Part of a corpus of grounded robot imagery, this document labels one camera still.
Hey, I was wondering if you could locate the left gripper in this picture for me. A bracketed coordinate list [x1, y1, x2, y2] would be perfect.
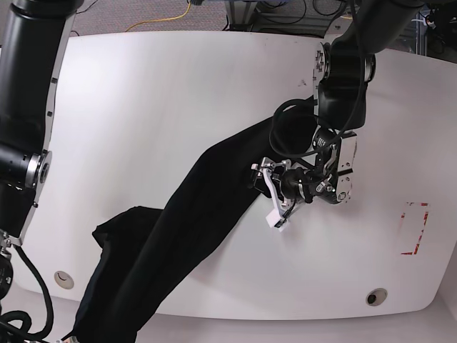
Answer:
[249, 157, 313, 218]

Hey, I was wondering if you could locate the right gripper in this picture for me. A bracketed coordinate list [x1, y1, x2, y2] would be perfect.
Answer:
[59, 335, 79, 343]

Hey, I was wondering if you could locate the black t-shirt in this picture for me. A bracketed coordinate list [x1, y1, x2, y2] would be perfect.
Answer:
[70, 99, 316, 342]

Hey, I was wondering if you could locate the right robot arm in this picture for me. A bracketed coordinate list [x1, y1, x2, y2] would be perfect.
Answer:
[1, 1, 82, 342]

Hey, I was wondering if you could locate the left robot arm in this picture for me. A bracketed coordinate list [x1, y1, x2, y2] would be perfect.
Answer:
[252, 1, 424, 228]

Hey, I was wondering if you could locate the red tape rectangle marking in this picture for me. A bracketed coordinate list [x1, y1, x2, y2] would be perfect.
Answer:
[397, 202, 430, 256]

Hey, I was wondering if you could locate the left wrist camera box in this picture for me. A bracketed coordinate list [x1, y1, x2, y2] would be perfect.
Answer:
[266, 209, 288, 232]

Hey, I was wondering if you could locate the left table cable grommet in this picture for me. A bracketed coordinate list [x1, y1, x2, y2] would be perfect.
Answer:
[54, 271, 74, 290]

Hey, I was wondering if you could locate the table cable grommet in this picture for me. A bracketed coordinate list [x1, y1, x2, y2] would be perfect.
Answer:
[54, 271, 74, 290]
[366, 288, 388, 307]

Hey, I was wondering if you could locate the right table cable grommet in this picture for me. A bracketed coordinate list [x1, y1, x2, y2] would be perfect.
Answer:
[366, 288, 388, 307]

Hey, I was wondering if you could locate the yellow cable on floor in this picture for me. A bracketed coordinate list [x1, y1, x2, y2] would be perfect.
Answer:
[125, 0, 192, 33]

